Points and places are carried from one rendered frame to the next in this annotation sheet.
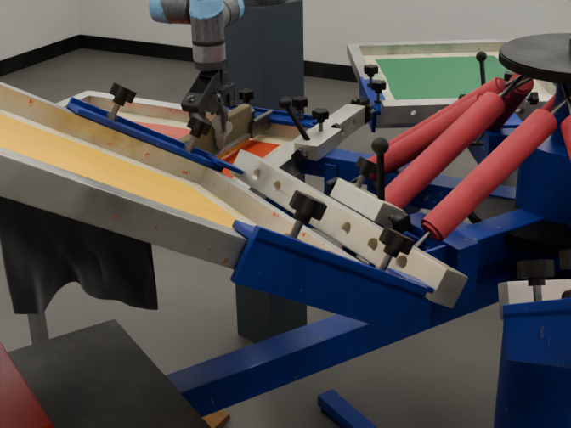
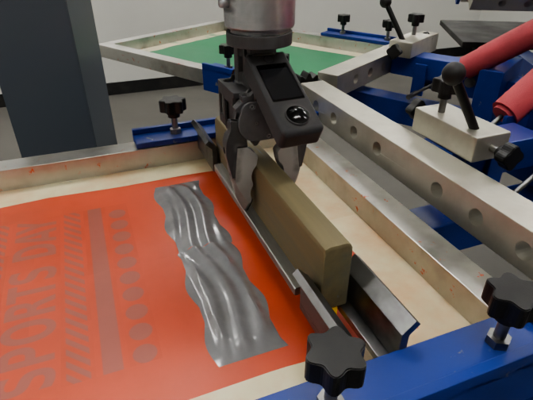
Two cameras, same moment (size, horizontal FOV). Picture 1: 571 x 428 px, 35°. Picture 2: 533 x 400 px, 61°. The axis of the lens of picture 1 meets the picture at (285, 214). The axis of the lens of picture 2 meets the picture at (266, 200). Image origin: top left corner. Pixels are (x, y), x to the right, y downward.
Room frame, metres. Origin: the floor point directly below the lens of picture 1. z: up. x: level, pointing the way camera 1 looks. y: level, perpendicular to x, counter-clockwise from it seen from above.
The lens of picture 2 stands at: (1.70, 0.55, 1.30)
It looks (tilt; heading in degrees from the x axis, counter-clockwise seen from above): 31 degrees down; 310
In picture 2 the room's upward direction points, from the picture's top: straight up
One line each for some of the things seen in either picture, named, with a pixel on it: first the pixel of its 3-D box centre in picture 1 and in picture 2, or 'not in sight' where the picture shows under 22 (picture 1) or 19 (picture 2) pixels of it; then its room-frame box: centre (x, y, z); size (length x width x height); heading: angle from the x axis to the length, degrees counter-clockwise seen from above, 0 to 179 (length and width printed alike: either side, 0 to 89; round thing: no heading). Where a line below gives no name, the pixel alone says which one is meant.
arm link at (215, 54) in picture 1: (207, 52); (256, 9); (2.03, 0.17, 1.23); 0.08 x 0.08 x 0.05
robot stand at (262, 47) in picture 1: (268, 181); (90, 217); (2.77, 0.06, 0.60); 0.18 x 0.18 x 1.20; 44
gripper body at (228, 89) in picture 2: (212, 85); (257, 84); (2.04, 0.16, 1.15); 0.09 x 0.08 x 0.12; 152
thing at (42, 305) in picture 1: (76, 258); not in sight; (1.96, 0.52, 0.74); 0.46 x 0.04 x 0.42; 62
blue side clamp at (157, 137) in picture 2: (273, 125); (220, 140); (2.24, 0.03, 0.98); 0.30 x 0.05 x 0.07; 62
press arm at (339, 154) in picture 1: (340, 165); (481, 151); (1.85, -0.12, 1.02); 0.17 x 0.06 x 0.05; 62
